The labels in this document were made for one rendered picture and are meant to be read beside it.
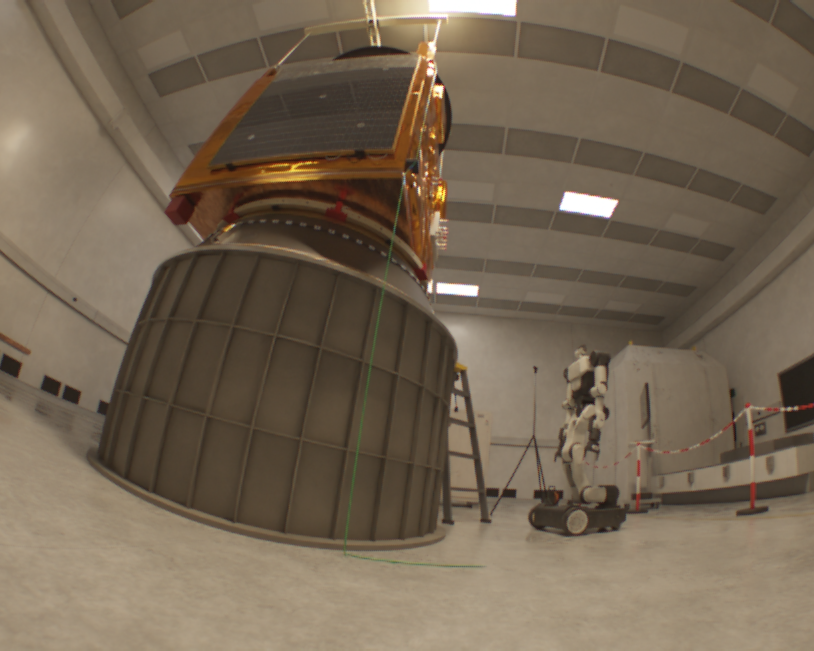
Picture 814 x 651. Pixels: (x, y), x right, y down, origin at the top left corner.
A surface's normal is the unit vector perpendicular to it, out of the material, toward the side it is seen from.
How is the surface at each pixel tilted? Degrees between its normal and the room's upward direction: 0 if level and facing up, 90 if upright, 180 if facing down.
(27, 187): 90
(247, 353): 90
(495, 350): 90
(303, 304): 90
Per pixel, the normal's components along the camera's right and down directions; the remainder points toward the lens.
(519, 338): -0.07, -0.43
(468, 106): -0.13, 0.90
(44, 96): 0.99, 0.08
